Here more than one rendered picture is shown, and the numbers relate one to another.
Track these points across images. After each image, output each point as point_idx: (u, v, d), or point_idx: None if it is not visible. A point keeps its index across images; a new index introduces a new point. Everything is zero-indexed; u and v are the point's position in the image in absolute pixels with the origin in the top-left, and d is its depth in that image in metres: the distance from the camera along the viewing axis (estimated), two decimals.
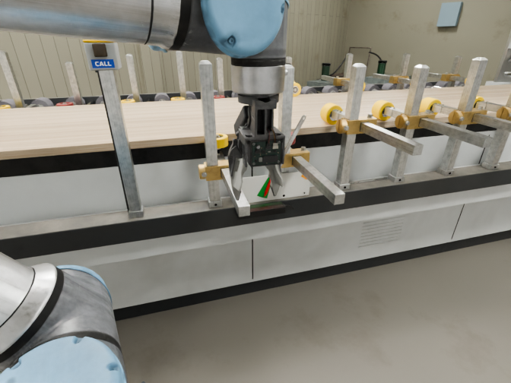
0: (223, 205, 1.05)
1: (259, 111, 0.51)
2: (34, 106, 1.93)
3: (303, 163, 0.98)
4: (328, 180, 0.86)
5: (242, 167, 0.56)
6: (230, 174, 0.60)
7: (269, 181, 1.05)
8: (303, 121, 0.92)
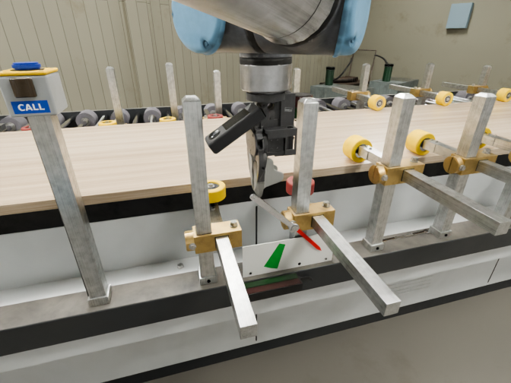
0: (220, 280, 0.79)
1: (280, 104, 0.55)
2: (2, 125, 1.66)
3: (328, 231, 0.71)
4: (371, 268, 0.59)
5: (273, 163, 0.59)
6: (260, 182, 0.58)
7: (307, 240, 0.79)
8: (258, 199, 0.63)
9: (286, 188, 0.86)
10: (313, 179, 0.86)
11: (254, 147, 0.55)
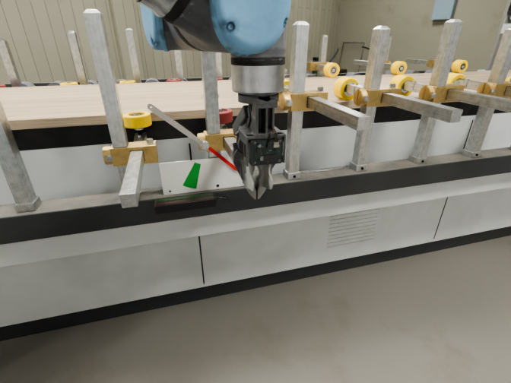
0: (141, 197, 0.87)
1: (260, 110, 0.51)
2: None
3: (230, 142, 0.81)
4: None
5: (249, 168, 0.57)
6: (240, 177, 0.60)
7: (222, 160, 0.87)
8: (156, 109, 0.71)
9: None
10: (231, 110, 0.95)
11: None
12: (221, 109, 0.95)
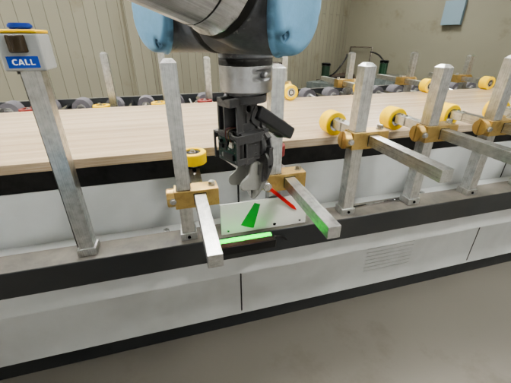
0: (200, 237, 0.86)
1: (233, 109, 0.52)
2: (1, 110, 1.73)
3: (292, 182, 0.81)
4: (322, 205, 0.70)
5: None
6: None
7: (281, 200, 0.86)
8: None
9: None
10: (284, 144, 0.95)
11: None
12: None
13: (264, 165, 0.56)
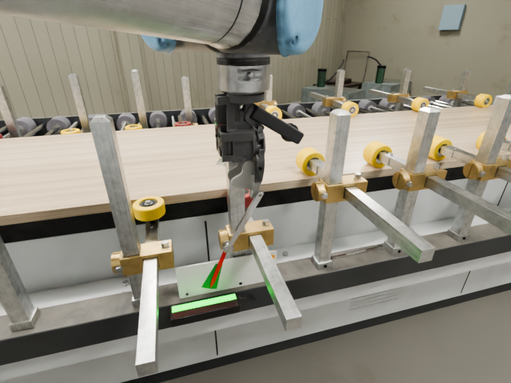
0: None
1: None
2: None
3: (256, 242, 0.72)
4: (284, 282, 0.60)
5: None
6: None
7: (216, 268, 0.75)
8: (258, 199, 0.63)
9: (226, 199, 0.86)
10: None
11: None
12: None
13: (255, 166, 0.56)
